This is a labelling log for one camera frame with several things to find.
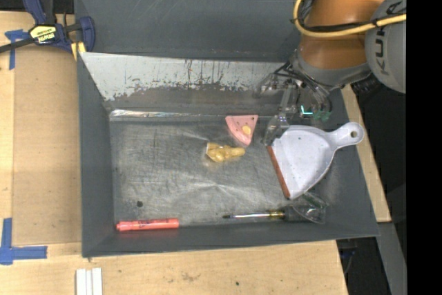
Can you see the white dustpan with red-brown edge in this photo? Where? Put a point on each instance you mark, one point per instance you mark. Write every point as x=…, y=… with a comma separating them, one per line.
x=304, y=159

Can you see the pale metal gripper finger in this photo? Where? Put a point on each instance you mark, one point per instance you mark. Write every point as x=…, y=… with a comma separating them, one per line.
x=271, y=135
x=282, y=121

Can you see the pink toy cheese wedge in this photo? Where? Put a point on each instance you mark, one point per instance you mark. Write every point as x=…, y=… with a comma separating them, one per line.
x=241, y=131

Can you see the grey metal bin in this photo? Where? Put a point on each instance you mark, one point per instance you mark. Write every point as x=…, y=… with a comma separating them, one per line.
x=172, y=176

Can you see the yellow toy figure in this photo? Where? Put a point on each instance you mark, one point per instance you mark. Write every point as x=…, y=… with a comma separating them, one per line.
x=224, y=152

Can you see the orange marker pen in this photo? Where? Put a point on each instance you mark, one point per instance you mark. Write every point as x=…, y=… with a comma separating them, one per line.
x=148, y=224

